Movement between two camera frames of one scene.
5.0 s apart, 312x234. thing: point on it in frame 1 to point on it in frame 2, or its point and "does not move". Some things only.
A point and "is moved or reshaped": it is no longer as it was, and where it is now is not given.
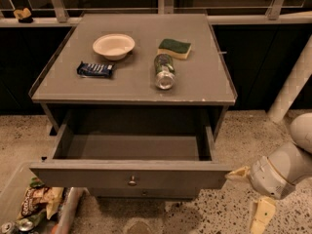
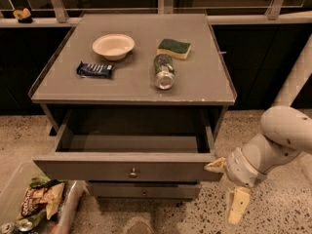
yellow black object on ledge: x=23 y=16 does not move
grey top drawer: x=132 y=149 is moved or reshaped
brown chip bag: x=41 y=198 does not move
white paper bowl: x=113 y=46 does not move
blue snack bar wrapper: x=95 y=69 does not move
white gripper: x=267 y=176 to x=236 y=169
